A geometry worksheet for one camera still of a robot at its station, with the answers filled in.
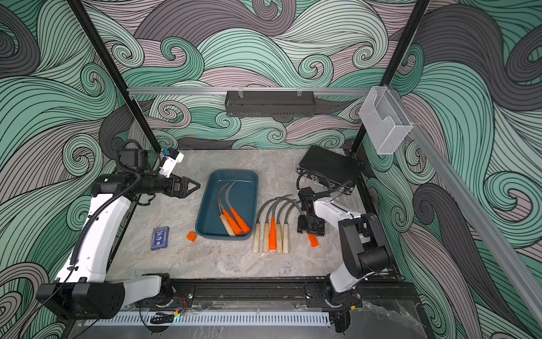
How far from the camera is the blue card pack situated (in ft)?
2.79

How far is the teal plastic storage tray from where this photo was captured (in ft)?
2.93

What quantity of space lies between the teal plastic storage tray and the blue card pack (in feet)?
0.48

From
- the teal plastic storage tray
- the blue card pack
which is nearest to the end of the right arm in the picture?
the teal plastic storage tray

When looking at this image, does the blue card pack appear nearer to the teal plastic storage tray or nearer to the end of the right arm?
the teal plastic storage tray
